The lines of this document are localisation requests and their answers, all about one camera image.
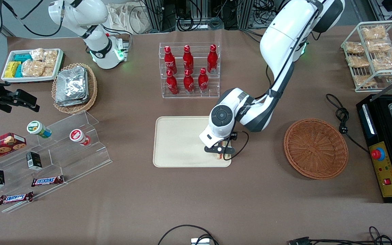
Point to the triangular sandwich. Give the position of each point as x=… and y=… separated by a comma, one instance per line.
x=224, y=156

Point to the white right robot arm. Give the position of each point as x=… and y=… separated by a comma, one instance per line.
x=80, y=13

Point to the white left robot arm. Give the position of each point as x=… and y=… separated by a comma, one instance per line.
x=284, y=30

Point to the white rectangular snack tray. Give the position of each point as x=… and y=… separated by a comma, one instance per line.
x=7, y=79

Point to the beige plastic tray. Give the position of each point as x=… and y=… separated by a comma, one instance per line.
x=179, y=141

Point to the light oval wicker basket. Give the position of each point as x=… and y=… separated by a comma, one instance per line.
x=92, y=88

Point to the brown round wicker basket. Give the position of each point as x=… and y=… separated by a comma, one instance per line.
x=315, y=149

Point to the green lid yogurt cup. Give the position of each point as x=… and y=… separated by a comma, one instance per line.
x=37, y=128

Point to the teal snack pack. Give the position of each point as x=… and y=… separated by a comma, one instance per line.
x=22, y=57
x=19, y=71

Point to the clear rice cracker bag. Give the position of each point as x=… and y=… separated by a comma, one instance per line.
x=36, y=53
x=50, y=58
x=48, y=71
x=32, y=68

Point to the yellow snack pack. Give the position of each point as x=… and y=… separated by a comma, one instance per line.
x=11, y=69

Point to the silver foil pack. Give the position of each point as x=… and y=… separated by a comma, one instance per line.
x=75, y=102
x=71, y=81

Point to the red lid yogurt cup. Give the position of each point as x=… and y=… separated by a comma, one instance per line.
x=78, y=136

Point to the clear acrylic bottle rack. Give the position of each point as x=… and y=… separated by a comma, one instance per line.
x=213, y=92

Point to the red cola bottle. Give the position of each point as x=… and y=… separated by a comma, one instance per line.
x=203, y=81
x=189, y=83
x=172, y=85
x=212, y=60
x=169, y=61
x=188, y=59

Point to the clear acrylic step shelf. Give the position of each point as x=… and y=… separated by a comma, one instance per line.
x=80, y=160

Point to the brown snickers bar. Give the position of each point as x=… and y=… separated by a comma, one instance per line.
x=15, y=198
x=46, y=181

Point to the silver connector box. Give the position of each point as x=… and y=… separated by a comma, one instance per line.
x=200, y=241

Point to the beige cloth bag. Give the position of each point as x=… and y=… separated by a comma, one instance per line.
x=128, y=17

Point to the black machine with yellow panel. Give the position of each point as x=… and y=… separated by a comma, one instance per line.
x=386, y=177

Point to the aluminium frame post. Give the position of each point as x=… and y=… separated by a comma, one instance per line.
x=155, y=15
x=245, y=13

